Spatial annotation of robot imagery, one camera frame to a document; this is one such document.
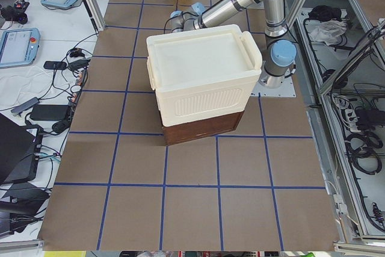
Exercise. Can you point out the dark wooden drawer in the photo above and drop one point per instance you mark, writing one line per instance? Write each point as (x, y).
(198, 129)

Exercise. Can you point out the cream plastic storage box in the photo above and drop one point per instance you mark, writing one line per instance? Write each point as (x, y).
(202, 74)

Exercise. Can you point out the black power adapter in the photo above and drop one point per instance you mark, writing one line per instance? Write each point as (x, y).
(49, 112)

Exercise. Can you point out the white crumpled cloth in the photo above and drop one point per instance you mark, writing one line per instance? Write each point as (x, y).
(329, 32)

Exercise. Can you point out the grey usb hub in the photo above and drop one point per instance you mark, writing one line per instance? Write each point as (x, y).
(18, 110)

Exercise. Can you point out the white power strip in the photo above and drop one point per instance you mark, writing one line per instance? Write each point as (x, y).
(346, 112)

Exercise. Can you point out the black laptop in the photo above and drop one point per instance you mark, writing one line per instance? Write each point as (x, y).
(19, 148)

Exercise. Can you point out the blue teach pendant near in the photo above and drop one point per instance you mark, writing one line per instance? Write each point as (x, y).
(19, 47)

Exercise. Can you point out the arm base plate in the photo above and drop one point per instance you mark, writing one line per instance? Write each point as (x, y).
(274, 87)

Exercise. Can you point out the aluminium side frame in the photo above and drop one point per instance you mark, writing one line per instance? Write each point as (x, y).
(341, 45)

